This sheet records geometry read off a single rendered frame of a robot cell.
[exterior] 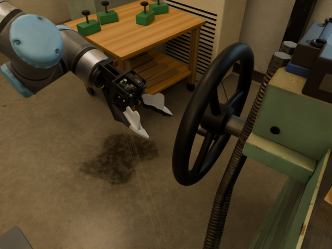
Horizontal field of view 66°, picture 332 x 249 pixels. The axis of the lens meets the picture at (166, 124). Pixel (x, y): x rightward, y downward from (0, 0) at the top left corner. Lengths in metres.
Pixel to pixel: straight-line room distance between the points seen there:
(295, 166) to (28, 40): 0.48
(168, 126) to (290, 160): 1.31
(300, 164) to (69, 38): 0.59
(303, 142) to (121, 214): 1.04
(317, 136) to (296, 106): 0.05
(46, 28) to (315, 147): 0.49
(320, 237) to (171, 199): 1.06
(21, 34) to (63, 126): 1.28
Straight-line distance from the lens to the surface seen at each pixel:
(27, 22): 0.55
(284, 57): 0.39
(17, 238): 0.73
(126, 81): 0.63
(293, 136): 0.38
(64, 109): 1.90
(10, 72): 0.67
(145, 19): 1.60
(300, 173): 0.39
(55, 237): 1.33
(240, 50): 0.44
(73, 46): 0.70
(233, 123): 0.48
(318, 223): 0.31
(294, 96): 0.35
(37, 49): 0.53
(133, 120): 0.62
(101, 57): 0.68
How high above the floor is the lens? 1.14
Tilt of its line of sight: 44 degrees down
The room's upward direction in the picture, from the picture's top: straight up
